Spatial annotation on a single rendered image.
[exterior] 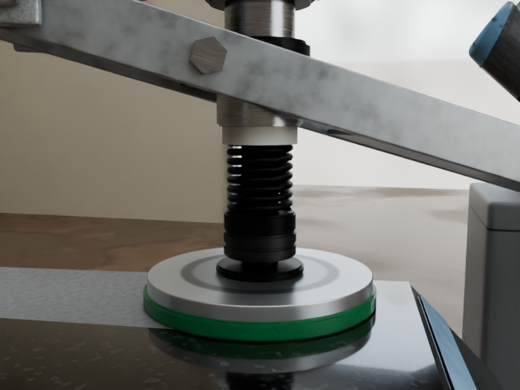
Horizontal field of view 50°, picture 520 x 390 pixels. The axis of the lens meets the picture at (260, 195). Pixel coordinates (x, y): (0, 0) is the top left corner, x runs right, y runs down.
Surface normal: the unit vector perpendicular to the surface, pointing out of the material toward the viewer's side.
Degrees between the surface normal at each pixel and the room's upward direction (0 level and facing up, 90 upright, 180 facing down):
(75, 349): 0
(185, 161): 90
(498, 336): 90
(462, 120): 90
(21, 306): 0
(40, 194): 90
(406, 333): 0
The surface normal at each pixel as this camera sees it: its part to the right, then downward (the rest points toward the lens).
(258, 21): -0.08, 0.13
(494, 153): 0.22, 0.13
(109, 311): 0.00, -0.99
